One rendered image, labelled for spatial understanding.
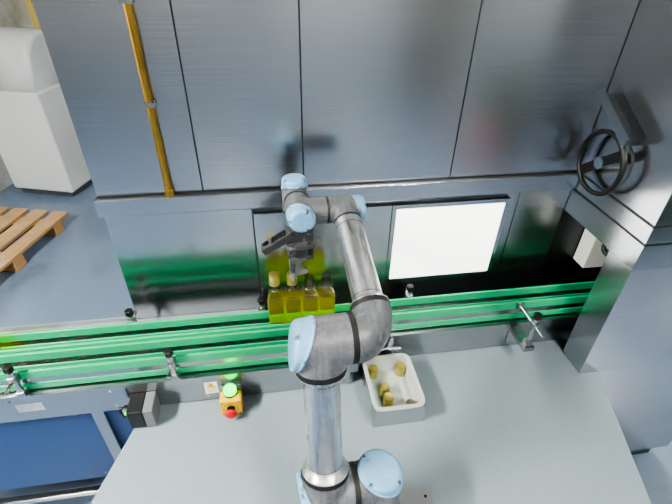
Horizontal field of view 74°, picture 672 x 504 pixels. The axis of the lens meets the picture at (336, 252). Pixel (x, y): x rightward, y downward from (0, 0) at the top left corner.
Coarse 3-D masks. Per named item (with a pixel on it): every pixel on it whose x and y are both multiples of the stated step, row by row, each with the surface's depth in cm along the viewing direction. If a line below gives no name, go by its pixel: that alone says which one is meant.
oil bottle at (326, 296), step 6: (318, 288) 153; (324, 288) 151; (330, 288) 152; (318, 294) 152; (324, 294) 151; (330, 294) 151; (318, 300) 154; (324, 300) 152; (330, 300) 153; (318, 306) 156; (324, 306) 154; (330, 306) 154; (318, 312) 158; (324, 312) 156; (330, 312) 156
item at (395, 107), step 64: (64, 0) 107; (192, 0) 111; (256, 0) 113; (320, 0) 116; (384, 0) 118; (448, 0) 120; (512, 0) 123; (576, 0) 125; (640, 0) 128; (64, 64) 115; (128, 64) 118; (192, 64) 120; (256, 64) 122; (320, 64) 125; (384, 64) 127; (448, 64) 130; (512, 64) 133; (576, 64) 136; (128, 128) 127; (192, 128) 130; (256, 128) 133; (320, 128) 136; (384, 128) 139; (448, 128) 142; (512, 128) 145; (576, 128) 149; (128, 192) 138; (192, 192) 142; (256, 192) 142; (320, 192) 146; (384, 192) 149; (448, 192) 153; (512, 192) 157; (128, 256) 151; (192, 256) 155; (256, 256) 160; (512, 256) 178
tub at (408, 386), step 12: (372, 360) 160; (384, 360) 161; (396, 360) 161; (408, 360) 159; (384, 372) 163; (408, 372) 158; (372, 384) 159; (396, 384) 159; (408, 384) 158; (372, 396) 146; (396, 396) 155; (408, 396) 155; (420, 396) 147; (384, 408) 142; (396, 408) 143; (408, 408) 144
